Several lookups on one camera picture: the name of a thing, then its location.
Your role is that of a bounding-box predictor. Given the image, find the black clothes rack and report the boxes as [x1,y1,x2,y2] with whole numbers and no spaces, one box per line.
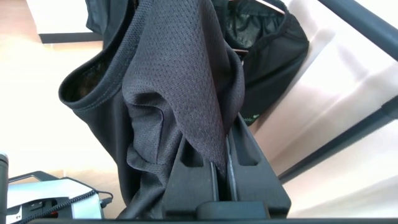
[278,0,398,184]

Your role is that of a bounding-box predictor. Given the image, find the pink clothes hanger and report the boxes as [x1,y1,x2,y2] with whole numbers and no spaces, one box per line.
[231,0,285,54]

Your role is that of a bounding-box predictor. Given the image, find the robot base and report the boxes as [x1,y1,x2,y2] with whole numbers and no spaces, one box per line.
[0,152,114,224]

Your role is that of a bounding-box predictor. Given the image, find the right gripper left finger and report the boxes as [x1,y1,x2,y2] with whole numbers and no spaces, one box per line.
[163,136,218,218]

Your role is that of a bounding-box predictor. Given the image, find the black shorts with white cord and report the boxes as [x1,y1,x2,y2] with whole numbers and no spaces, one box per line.
[213,0,310,126]

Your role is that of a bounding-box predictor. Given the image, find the black garment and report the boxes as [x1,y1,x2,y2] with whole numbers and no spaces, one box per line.
[58,0,246,220]

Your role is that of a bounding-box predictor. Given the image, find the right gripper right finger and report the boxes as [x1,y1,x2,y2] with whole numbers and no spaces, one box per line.
[225,113,292,218]

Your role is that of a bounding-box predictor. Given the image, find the beige curtain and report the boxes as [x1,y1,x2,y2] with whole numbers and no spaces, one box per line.
[248,0,398,218]

